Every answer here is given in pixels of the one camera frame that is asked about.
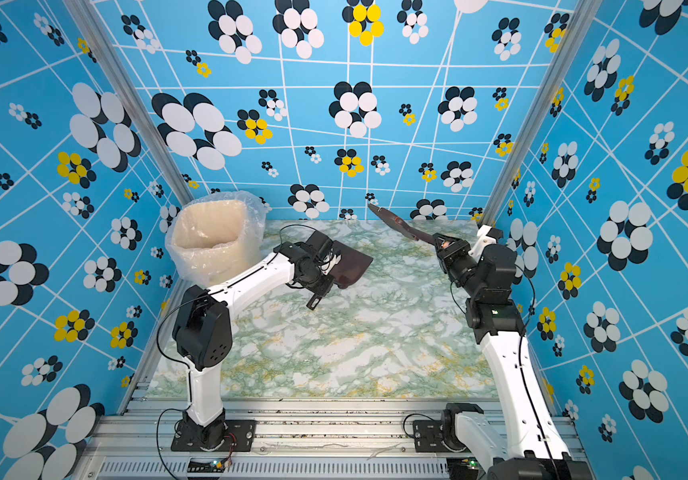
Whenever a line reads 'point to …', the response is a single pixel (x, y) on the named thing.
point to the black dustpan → (352, 266)
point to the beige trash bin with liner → (214, 235)
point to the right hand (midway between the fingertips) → (435, 237)
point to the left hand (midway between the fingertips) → (328, 286)
